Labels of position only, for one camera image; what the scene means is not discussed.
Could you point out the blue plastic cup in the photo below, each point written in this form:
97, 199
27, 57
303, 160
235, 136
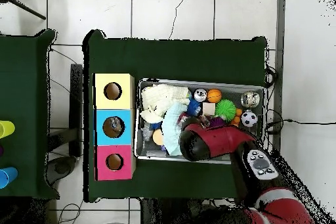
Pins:
8, 177

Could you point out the dark green table cloth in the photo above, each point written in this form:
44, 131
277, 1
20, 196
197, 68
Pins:
183, 61

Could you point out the green cloth side table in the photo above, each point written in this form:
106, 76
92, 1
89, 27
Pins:
23, 90

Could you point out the white and black soccer ball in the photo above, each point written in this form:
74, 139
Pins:
249, 119

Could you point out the small wooden cube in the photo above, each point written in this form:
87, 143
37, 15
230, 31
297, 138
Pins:
209, 108

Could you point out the orange toy basketball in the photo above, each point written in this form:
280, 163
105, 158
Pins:
214, 95

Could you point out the mint green waffle cloth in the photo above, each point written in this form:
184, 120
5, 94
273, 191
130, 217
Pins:
172, 129

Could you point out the wooden box with three holes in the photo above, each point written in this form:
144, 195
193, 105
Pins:
123, 98

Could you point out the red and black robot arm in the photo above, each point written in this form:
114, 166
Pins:
223, 140

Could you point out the black tripod leg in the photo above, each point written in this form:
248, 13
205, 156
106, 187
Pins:
26, 8

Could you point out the yellow plastic cup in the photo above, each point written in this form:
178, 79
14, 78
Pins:
6, 129

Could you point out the cream yellow waffle cloth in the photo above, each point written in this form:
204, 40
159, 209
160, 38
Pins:
160, 98

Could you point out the crushed clear plastic bottle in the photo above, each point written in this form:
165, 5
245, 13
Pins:
114, 125

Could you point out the orange studded toy block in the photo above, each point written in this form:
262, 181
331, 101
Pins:
236, 117

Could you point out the orange round foam ball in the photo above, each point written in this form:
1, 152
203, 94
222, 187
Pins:
157, 137

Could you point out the green spiky toy with eyes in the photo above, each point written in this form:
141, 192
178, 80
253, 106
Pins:
225, 109

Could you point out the blue spiky toy with eyes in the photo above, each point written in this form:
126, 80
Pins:
193, 107

